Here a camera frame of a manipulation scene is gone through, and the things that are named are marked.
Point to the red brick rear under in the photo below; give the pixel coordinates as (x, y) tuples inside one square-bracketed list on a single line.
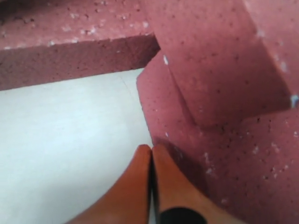
[(249, 167)]

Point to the red brick top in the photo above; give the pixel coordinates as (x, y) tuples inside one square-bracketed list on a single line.
[(231, 59)]

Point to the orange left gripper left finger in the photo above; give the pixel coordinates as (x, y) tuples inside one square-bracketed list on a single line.
[(128, 200)]

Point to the red brick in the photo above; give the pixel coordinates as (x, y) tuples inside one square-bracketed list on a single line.
[(44, 41), (231, 59)]

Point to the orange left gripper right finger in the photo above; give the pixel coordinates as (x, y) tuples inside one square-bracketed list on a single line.
[(177, 200)]

